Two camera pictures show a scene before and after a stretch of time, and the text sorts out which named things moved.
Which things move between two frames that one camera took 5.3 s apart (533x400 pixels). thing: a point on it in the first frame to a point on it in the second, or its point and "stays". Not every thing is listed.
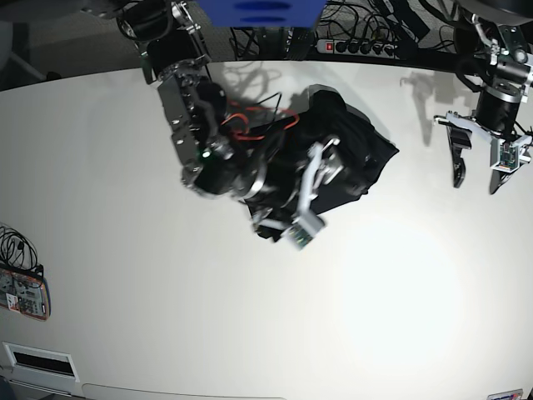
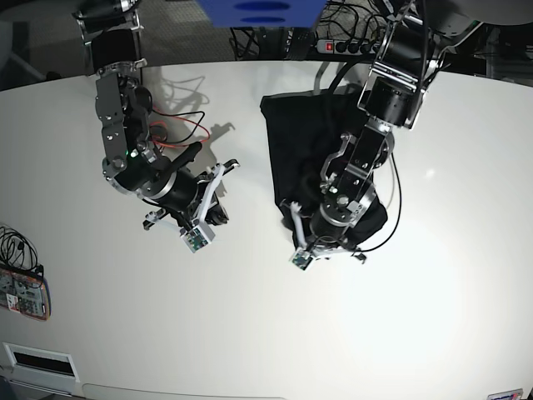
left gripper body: x=280 y=182 to x=187 y=198
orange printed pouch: x=26 y=294 stays
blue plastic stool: x=261 y=13 stays
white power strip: x=357 y=48 stays
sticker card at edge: x=511 y=394 stays
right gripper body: x=468 y=132 to x=325 y=228
